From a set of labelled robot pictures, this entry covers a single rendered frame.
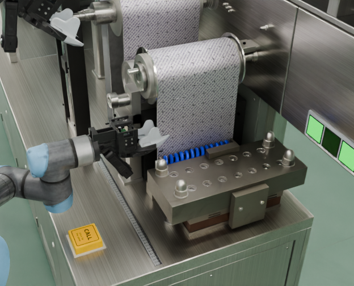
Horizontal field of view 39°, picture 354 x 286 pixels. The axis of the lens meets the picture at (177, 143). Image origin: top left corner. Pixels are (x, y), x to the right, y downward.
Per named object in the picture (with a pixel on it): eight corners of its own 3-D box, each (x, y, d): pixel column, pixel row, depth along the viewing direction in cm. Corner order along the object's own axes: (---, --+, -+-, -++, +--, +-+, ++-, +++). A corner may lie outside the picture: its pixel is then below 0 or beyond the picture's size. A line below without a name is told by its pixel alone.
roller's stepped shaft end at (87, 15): (71, 20, 140) (70, 9, 138) (92, 17, 142) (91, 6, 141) (74, 24, 138) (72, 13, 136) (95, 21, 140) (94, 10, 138)
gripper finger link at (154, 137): (173, 126, 129) (139, 133, 126) (173, 144, 132) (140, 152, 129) (169, 120, 131) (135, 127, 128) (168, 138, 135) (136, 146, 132)
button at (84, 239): (68, 236, 130) (67, 230, 128) (95, 228, 132) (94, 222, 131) (76, 255, 124) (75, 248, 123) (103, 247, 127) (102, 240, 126)
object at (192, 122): (156, 160, 138) (156, 102, 127) (231, 141, 146) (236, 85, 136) (157, 162, 137) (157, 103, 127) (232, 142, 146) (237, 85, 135)
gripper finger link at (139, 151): (158, 147, 129) (125, 154, 126) (158, 151, 130) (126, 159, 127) (151, 137, 132) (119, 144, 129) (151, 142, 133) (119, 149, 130)
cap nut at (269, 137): (259, 142, 144) (261, 129, 141) (270, 139, 145) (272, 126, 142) (266, 149, 141) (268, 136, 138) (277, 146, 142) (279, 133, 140)
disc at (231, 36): (214, 70, 147) (219, 23, 138) (215, 70, 147) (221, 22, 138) (240, 96, 137) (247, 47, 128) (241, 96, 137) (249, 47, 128)
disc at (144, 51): (135, 85, 138) (135, 37, 129) (137, 85, 139) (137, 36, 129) (155, 115, 128) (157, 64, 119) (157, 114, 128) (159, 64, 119)
